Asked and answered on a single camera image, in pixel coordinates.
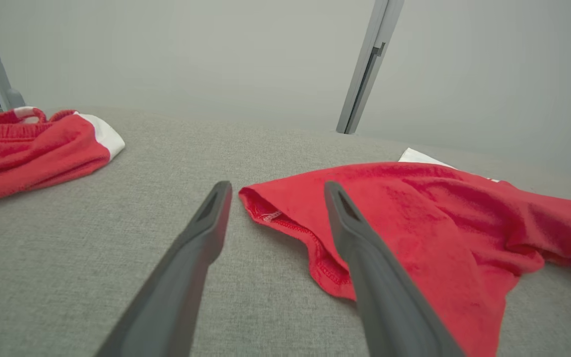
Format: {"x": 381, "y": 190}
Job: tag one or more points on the red white t-shirt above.
{"x": 439, "y": 218}

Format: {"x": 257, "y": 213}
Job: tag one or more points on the red white shorts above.
{"x": 28, "y": 153}

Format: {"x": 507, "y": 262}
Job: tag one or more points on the grey partition post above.
{"x": 365, "y": 74}

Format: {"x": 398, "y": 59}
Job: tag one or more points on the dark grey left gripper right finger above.
{"x": 389, "y": 297}

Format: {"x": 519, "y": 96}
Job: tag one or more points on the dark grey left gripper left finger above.
{"x": 176, "y": 292}

